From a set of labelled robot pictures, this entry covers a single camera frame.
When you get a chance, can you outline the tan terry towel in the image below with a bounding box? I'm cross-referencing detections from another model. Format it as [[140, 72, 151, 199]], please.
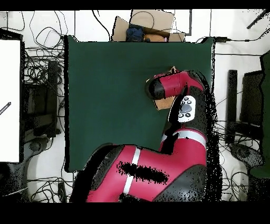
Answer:
[[145, 66, 180, 111]]

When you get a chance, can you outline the dark green table cloth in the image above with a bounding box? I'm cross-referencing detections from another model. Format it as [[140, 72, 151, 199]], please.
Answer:
[[64, 34, 215, 173]]

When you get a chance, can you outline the orange garment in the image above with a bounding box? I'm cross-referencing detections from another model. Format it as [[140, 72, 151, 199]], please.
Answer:
[[143, 33, 168, 42]]

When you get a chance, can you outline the dark blue garment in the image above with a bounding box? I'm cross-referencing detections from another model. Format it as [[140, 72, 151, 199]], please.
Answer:
[[126, 24, 146, 42]]

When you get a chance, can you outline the brown cardboard box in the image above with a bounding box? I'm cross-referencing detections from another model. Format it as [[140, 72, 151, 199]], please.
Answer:
[[112, 9, 186, 42]]

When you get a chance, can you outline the black equipment stand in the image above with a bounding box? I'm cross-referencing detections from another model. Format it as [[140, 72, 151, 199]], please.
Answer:
[[21, 60, 62, 140]]

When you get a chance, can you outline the black upright bar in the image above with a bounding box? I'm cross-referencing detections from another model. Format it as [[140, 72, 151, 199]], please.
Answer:
[[225, 69, 238, 145]]

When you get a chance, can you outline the black power strip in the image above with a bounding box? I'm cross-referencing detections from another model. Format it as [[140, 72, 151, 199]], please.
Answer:
[[57, 182, 68, 203]]

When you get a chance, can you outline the white panel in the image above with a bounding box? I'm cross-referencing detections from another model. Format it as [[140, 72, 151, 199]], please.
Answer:
[[0, 39, 22, 163]]

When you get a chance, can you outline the black marker pen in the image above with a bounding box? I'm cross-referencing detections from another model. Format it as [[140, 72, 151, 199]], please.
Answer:
[[0, 101, 12, 116]]

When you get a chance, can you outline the green cloth covered furniture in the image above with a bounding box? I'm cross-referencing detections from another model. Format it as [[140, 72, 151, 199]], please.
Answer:
[[249, 50, 270, 179]]

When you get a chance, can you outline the black rod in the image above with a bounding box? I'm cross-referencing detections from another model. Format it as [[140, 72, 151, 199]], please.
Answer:
[[246, 9, 270, 30]]

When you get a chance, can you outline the black cable tangle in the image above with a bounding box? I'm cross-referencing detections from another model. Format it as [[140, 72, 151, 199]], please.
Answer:
[[217, 120, 264, 201], [22, 47, 66, 85]]

